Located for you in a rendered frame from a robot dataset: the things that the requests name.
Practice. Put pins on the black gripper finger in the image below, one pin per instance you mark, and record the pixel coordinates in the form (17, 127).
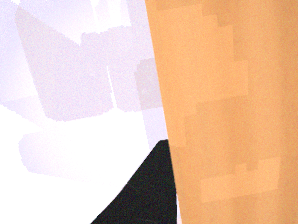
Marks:
(149, 197)

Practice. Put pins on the light brown wooden board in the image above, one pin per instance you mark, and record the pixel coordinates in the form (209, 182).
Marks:
(228, 76)

